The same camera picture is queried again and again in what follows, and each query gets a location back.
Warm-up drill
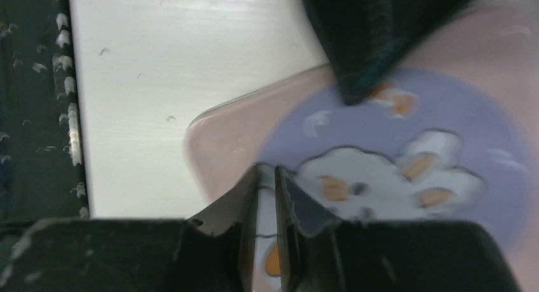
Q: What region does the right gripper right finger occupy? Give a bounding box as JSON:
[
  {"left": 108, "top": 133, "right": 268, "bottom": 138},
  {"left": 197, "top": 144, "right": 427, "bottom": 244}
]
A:
[{"left": 275, "top": 166, "right": 520, "bottom": 291}]

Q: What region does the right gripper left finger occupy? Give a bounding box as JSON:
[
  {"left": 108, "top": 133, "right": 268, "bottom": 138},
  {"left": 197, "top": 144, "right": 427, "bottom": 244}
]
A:
[{"left": 1, "top": 167, "right": 259, "bottom": 291}]

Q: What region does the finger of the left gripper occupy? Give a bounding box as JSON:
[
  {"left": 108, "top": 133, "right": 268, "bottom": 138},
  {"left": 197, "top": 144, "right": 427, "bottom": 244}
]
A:
[{"left": 301, "top": 0, "right": 473, "bottom": 106}]

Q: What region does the silver tin lid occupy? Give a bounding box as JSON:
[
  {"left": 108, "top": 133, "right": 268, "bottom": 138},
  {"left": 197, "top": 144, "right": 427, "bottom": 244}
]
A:
[{"left": 185, "top": 1, "right": 538, "bottom": 291}]

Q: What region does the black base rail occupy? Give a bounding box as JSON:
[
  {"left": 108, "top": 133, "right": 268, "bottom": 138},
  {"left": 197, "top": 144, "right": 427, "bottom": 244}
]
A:
[{"left": 1, "top": 0, "right": 89, "bottom": 261}]

